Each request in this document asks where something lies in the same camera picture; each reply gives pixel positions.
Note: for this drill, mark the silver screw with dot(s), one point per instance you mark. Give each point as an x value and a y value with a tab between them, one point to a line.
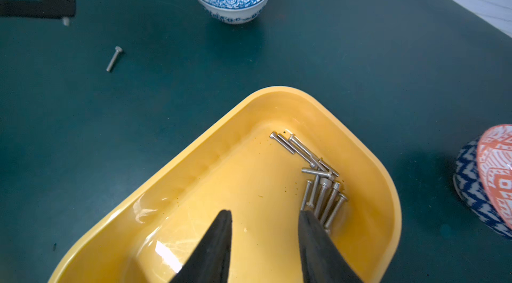
117	53

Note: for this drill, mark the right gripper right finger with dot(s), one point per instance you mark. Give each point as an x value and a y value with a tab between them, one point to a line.
320	259

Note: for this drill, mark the yellow plastic storage box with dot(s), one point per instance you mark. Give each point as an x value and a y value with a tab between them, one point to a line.
236	166

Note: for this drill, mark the green mat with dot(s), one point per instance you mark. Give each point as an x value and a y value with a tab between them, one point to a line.
414	80

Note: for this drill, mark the pile of silver screws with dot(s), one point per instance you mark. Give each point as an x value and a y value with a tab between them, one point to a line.
323	194

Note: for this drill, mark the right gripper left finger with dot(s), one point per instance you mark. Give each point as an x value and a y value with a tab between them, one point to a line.
210	261

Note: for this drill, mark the red white patterned bowl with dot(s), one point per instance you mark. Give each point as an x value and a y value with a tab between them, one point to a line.
482	178

